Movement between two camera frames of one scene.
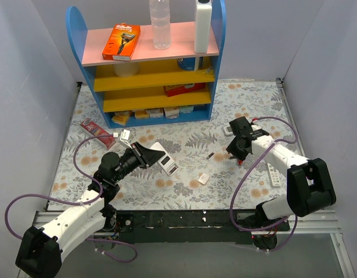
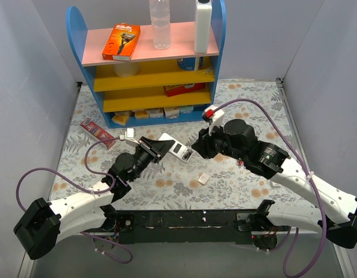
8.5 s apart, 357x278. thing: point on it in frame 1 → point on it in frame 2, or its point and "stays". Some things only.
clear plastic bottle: x=160 y=21 stays
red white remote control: x=166 y=163 → x=179 y=150
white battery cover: x=203 y=178 stays
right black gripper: x=238 y=149 → x=211 y=142
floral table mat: x=197 y=172 stays
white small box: x=156 y=112 stays
